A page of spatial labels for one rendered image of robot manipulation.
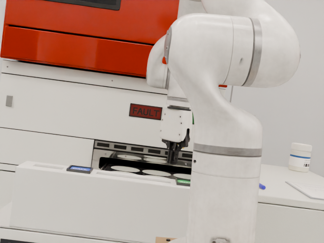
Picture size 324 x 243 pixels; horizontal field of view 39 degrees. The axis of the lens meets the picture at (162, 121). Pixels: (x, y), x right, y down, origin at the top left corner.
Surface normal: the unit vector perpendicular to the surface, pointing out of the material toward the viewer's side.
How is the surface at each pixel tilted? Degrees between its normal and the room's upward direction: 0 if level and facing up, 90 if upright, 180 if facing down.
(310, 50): 90
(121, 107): 90
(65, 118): 90
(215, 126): 98
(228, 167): 89
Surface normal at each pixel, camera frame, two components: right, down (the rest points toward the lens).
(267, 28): 0.13, -0.58
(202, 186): -0.72, -0.04
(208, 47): 0.15, 0.07
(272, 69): 0.08, 0.52
